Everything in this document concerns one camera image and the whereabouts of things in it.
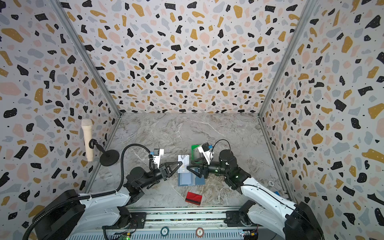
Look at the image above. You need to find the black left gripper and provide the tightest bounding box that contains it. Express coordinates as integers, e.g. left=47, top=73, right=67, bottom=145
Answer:
left=140, top=162, right=183, bottom=191

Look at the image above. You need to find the green plastic card tray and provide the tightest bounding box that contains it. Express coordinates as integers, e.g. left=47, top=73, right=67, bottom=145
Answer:
left=191, top=145, right=203, bottom=163

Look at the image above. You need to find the blue card holder wallet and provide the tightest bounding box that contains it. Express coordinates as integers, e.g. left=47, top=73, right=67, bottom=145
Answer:
left=178, top=172, right=206, bottom=187

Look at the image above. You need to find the white VIP card gold lettering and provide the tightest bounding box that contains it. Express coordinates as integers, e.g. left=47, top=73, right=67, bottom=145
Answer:
left=178, top=155, right=190, bottom=174

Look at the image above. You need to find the red card black stripe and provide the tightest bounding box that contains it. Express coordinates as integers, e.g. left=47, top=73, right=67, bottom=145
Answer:
left=185, top=192, right=203, bottom=206

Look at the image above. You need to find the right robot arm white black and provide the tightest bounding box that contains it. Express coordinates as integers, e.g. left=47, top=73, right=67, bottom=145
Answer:
left=187, top=150, right=325, bottom=240

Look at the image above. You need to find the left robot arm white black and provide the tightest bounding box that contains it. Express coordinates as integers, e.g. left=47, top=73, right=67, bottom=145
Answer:
left=23, top=162, right=182, bottom=240

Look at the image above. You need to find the green round sticker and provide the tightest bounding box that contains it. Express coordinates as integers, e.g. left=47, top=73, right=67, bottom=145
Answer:
left=161, top=227, right=169, bottom=237

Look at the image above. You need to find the red round sticker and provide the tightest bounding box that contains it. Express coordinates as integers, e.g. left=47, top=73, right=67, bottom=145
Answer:
left=196, top=228, right=204, bottom=238

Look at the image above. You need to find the beige microphone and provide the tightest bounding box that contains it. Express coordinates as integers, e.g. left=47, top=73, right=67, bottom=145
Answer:
left=81, top=119, right=94, bottom=162

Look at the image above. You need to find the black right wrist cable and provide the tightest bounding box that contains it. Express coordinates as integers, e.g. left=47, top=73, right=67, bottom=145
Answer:
left=209, top=139, right=232, bottom=160

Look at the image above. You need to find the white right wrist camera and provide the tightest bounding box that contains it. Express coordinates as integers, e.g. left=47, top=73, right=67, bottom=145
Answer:
left=198, top=143, right=213, bottom=165

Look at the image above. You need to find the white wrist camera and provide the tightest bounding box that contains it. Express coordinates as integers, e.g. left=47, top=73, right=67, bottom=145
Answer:
left=149, top=149, right=164, bottom=171
left=198, top=143, right=213, bottom=165

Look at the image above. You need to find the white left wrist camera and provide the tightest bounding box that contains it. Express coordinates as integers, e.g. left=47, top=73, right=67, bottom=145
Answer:
left=149, top=149, right=164, bottom=171

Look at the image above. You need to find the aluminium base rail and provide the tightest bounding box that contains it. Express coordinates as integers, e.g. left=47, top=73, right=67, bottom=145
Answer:
left=53, top=205, right=313, bottom=240

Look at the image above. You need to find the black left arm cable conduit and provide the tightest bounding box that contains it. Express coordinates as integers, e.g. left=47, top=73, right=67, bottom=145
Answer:
left=22, top=143, right=152, bottom=240

